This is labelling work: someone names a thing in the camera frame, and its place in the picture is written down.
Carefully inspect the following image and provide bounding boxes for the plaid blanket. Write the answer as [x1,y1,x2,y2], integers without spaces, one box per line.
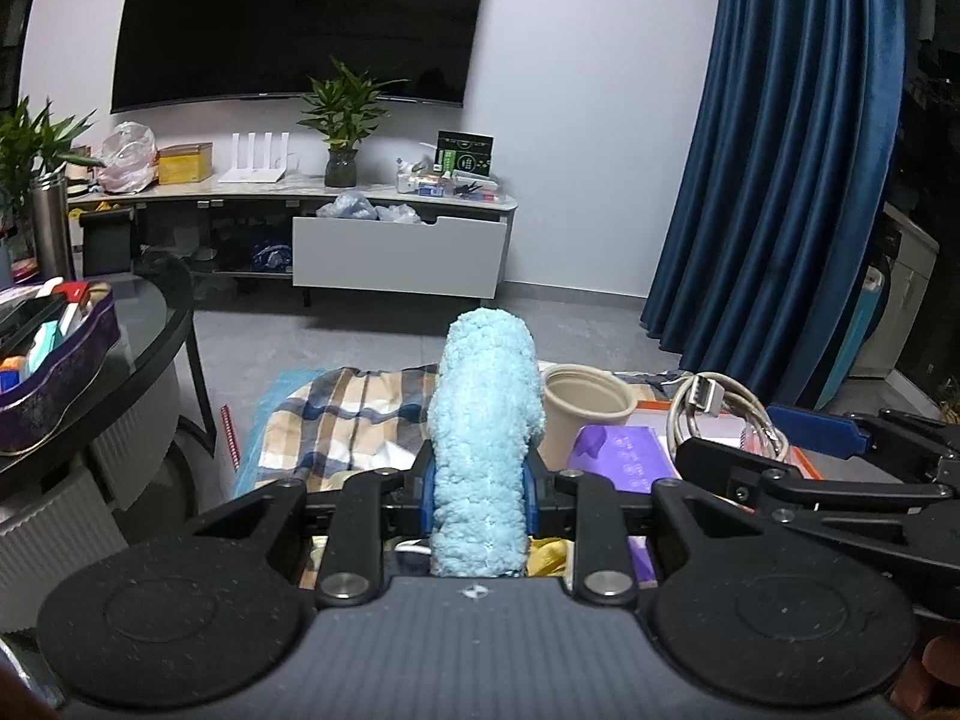
[254,362,692,592]

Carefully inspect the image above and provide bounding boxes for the pink plastic bag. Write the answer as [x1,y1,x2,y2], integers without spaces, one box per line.
[96,122,158,193]

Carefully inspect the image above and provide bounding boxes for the large black television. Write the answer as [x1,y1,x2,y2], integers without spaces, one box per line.
[110,0,482,112]

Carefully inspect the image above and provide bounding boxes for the potted plant on cabinet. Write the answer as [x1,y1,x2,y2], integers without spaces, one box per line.
[298,57,405,188]

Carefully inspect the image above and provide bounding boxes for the white cable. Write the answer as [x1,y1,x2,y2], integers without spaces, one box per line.
[665,370,791,464]

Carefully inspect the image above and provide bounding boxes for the black green display box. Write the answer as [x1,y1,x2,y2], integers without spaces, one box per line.
[434,130,493,177]

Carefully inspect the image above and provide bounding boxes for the blue curtain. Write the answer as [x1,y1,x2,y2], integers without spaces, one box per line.
[641,0,907,406]

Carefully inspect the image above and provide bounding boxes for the yellow knitted pouch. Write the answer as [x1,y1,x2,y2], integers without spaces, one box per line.
[526,538,574,577]

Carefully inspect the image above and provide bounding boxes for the yellow box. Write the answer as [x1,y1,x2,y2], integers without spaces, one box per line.
[156,142,213,185]

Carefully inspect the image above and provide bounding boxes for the potted plant on table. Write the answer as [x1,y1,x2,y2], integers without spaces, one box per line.
[0,96,103,239]

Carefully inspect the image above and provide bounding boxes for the purple tray of items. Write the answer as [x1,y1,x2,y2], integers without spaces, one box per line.
[2,281,121,457]

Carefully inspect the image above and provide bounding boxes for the white wifi router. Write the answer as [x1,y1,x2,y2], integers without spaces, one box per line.
[218,132,290,184]

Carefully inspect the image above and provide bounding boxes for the white red cardboard box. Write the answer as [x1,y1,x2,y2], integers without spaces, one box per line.
[220,405,242,473]

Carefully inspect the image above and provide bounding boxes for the white tv cabinet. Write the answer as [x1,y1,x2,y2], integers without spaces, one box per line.
[70,176,517,301]

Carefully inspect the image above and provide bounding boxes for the teal suitcase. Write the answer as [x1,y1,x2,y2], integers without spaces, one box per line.
[815,265,887,410]

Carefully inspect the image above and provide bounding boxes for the purple tissue pack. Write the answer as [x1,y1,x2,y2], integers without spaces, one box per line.
[565,422,680,590]

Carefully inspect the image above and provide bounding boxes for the light blue fluffy towel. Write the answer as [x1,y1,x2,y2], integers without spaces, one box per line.
[428,309,545,577]

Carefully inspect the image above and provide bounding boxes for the orange white box lid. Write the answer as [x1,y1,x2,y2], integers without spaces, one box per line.
[628,400,822,479]

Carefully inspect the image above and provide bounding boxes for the round black glass table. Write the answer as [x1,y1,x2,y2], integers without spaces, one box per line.
[0,250,220,636]

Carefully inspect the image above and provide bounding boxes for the beige paper cup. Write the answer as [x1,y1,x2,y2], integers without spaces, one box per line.
[539,364,638,472]

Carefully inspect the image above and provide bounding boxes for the person's left hand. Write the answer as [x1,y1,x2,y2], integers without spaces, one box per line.
[890,635,960,718]

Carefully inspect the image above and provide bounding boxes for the steel thermos bottle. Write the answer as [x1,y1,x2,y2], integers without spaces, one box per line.
[31,169,75,281]

